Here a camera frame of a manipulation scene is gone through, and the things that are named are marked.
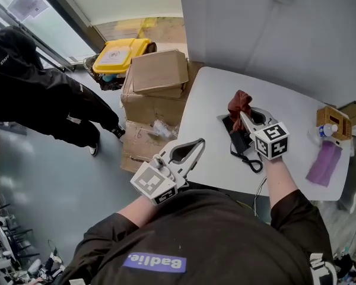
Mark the purple cloth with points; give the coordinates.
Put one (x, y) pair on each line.
(324, 165)

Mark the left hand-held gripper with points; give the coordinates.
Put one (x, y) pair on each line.
(154, 183)

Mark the large cardboard box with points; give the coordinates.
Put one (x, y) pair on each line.
(148, 108)

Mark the person's left forearm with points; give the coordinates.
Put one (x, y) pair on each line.
(136, 211)

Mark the clear plastic water bottle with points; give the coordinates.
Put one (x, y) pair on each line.
(326, 129)

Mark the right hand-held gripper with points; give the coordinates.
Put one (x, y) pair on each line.
(271, 141)

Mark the yellow bin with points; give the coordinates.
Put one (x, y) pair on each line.
(118, 55)

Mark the cardboard box with scribbles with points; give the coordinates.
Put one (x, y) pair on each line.
(136, 150)

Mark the red-brown cloth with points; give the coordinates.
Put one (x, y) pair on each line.
(238, 102)

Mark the person's dark shirt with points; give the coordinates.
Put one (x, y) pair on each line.
(195, 236)

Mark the woven tissue box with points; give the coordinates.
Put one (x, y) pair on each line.
(329, 114)

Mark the black charger with cable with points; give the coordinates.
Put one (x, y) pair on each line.
(238, 141)

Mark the flat cardboard box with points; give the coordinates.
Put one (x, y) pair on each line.
(158, 70)

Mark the paper poster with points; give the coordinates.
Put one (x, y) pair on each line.
(28, 0)

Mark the clear plastic packet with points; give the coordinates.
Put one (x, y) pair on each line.
(163, 129)

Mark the person's right forearm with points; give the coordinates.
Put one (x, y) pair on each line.
(280, 183)

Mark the glass window wall dark frame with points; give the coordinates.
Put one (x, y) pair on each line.
(56, 31)

